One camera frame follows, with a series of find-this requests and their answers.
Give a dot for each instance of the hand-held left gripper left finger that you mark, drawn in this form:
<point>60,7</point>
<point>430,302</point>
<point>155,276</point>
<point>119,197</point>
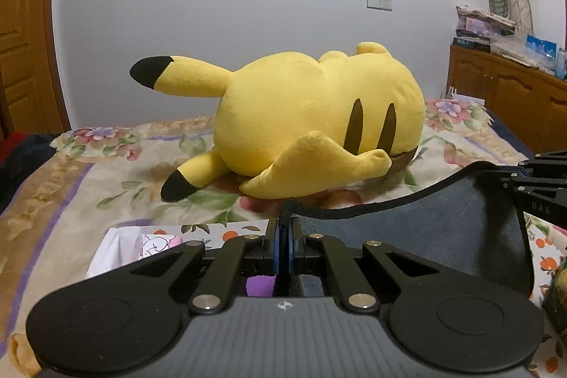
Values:
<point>277,249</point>

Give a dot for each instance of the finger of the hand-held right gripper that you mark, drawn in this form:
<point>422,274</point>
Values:
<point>547,162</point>
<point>531,182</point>

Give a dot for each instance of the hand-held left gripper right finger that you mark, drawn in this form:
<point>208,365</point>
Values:
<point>296,247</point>

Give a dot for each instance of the dark blue towel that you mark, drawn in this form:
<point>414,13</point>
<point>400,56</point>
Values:
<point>443,218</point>

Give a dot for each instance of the purple cloth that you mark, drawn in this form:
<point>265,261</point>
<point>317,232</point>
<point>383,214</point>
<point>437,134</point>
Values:
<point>260,286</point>

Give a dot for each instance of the orange fruit printed cloth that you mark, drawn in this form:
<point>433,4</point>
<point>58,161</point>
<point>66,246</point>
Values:
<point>547,249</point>

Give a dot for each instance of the green yellow plush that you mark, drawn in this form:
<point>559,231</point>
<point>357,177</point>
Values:
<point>557,289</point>

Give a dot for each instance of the wooden cabinet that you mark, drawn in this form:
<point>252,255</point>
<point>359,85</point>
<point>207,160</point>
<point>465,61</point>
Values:
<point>500,90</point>

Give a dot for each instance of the clear plastic bottle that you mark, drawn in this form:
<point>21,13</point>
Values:
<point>562,63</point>

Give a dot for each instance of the white paper box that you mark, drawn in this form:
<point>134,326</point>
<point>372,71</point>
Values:
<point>465,95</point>

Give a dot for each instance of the blue picture card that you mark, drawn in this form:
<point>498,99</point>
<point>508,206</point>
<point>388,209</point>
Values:
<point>541,50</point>

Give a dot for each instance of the pink printed packet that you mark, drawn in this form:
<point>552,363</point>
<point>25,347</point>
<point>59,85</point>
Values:
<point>159,246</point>

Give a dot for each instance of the yellow plush toy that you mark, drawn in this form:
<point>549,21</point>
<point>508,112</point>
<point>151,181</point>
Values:
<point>288,112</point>

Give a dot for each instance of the dark blue box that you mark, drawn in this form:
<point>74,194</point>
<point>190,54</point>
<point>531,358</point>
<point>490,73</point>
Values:
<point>471,45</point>

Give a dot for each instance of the stack of papers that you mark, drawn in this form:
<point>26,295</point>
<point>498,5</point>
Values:
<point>483,19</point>

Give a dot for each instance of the white plastic bag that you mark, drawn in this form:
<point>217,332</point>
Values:
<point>113,252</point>

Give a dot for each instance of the grey round fan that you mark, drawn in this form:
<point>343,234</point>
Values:
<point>499,4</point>

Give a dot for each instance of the floral bed blanket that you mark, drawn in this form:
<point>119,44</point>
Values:
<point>102,192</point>

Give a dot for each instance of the dark clothes pile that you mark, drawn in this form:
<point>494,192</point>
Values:
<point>22,170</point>

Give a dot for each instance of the wooden door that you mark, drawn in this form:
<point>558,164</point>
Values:
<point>22,28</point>

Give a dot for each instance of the white wall switch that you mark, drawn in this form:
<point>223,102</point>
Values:
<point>379,1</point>

